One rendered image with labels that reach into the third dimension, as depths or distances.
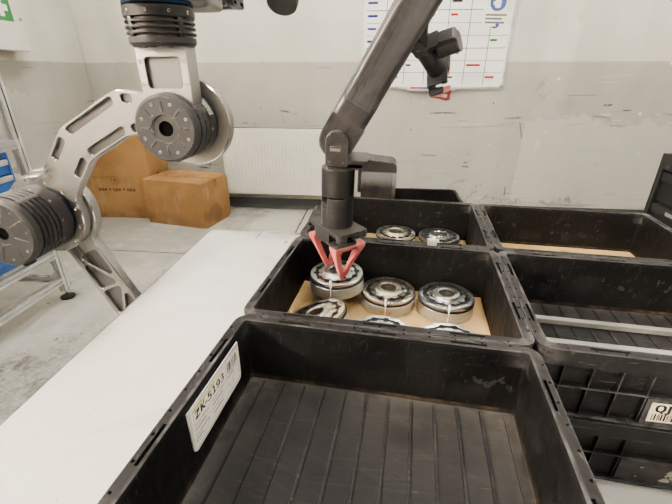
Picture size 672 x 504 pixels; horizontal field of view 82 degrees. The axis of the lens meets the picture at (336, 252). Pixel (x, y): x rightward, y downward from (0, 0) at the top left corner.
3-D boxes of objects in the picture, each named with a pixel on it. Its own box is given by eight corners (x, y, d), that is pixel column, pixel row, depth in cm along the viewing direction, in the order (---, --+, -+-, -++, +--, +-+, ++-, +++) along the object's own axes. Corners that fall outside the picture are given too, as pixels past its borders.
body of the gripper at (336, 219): (336, 220, 77) (336, 184, 73) (367, 238, 69) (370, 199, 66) (307, 227, 73) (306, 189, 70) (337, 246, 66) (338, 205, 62)
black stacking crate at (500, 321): (248, 376, 61) (241, 315, 56) (300, 284, 87) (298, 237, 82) (517, 415, 54) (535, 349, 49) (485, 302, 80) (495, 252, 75)
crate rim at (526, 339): (241, 326, 57) (239, 312, 56) (298, 244, 83) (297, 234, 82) (534, 362, 50) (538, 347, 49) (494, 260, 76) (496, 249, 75)
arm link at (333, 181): (323, 156, 68) (319, 163, 63) (363, 157, 67) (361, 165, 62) (323, 193, 71) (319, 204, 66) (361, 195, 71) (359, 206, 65)
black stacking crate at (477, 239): (301, 283, 87) (298, 236, 83) (328, 234, 114) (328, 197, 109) (485, 301, 81) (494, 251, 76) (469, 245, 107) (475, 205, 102)
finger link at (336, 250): (343, 262, 78) (344, 218, 74) (364, 277, 73) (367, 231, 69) (314, 270, 75) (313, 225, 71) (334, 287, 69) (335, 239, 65)
